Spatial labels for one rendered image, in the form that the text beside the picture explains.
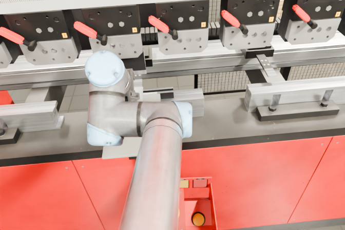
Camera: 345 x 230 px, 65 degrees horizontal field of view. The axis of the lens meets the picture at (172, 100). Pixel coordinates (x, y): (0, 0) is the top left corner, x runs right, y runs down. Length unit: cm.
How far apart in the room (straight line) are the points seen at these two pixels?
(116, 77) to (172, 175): 24
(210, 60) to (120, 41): 51
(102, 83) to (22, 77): 82
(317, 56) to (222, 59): 43
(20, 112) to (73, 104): 152
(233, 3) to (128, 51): 33
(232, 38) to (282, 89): 33
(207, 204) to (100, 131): 56
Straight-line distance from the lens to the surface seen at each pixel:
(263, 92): 106
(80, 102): 263
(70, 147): 105
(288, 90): 110
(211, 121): 105
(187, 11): 80
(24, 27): 88
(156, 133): 47
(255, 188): 134
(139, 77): 106
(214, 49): 125
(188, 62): 121
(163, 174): 40
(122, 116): 55
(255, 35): 89
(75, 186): 122
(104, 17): 81
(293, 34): 93
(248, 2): 83
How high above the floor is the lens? 163
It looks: 42 degrees down
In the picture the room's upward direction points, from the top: 3 degrees counter-clockwise
